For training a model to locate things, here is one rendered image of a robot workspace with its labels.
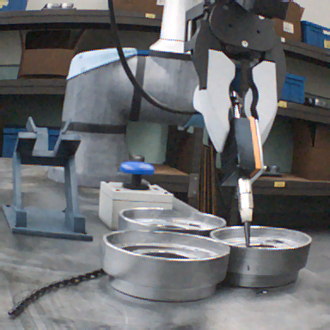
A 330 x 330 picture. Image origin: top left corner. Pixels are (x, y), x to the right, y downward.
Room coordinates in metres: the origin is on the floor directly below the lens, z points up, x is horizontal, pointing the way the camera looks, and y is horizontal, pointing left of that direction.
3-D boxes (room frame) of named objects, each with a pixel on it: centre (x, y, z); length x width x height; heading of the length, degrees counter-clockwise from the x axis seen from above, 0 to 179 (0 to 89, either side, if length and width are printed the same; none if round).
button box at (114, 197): (0.81, 0.03, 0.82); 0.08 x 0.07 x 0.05; 18
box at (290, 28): (4.65, -0.68, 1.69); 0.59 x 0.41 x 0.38; 113
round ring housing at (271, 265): (0.59, -0.10, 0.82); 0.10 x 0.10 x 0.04
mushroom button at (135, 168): (0.80, 0.03, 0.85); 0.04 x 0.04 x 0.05
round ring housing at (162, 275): (0.53, -0.01, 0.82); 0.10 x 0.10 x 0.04
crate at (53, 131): (4.16, 0.87, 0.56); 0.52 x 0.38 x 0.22; 105
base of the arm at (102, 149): (1.13, 0.13, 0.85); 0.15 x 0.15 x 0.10
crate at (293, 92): (4.66, -0.68, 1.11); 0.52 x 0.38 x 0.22; 108
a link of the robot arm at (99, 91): (1.13, 0.12, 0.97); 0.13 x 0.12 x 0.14; 95
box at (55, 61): (4.14, 0.88, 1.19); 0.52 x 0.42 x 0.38; 108
